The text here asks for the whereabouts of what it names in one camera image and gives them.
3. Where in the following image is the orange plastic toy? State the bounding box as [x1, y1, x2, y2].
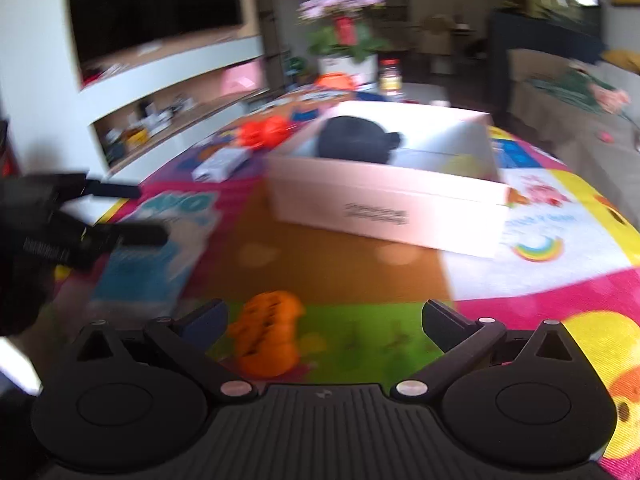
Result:
[227, 290, 306, 378]

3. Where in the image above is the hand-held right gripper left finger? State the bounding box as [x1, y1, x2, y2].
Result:
[75, 296, 258, 403]

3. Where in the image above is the white television cabinet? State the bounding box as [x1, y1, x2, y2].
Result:
[0, 0, 271, 176]

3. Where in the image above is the white box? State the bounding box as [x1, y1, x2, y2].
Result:
[192, 146, 251, 183]

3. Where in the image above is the blue wet wipes pack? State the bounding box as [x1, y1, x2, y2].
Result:
[90, 232, 203, 313]

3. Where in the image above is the beige dining chair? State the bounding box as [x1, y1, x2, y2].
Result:
[422, 15, 453, 56]

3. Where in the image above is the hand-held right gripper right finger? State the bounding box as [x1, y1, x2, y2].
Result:
[390, 298, 576, 403]

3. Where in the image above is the black television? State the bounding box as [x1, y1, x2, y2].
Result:
[65, 0, 246, 63]

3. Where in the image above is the red round toy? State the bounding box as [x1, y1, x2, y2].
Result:
[235, 115, 293, 151]

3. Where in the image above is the pink small garment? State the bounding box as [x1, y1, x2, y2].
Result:
[587, 82, 631, 113]

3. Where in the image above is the pink box on shelf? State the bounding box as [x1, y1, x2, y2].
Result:
[220, 60, 266, 96]

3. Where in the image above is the glass aquarium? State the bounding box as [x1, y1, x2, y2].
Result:
[500, 0, 603, 36]

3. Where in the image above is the orange plastic bowl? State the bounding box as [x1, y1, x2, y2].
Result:
[315, 72, 358, 92]

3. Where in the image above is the pink cardboard box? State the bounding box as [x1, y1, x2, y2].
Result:
[265, 101, 511, 259]

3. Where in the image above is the dark blue cabinet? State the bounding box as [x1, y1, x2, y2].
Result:
[487, 10, 606, 111]

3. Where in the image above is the clear jar with red lid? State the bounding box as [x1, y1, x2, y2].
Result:
[378, 58, 403, 96]

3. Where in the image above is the potted pink orchid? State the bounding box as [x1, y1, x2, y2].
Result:
[297, 0, 388, 88]

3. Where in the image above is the green garment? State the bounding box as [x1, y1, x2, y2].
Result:
[530, 67, 601, 108]

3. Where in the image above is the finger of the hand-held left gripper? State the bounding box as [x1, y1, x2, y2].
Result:
[82, 182, 143, 200]
[82, 222, 168, 261]

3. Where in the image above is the yellow cushion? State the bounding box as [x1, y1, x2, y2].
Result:
[602, 49, 640, 73]

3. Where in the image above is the colourful play mat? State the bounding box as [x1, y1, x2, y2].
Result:
[50, 85, 640, 480]

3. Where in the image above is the grey sofa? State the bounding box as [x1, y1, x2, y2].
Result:
[505, 47, 640, 196]

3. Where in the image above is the black cat plush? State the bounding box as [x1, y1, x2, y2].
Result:
[317, 116, 403, 165]

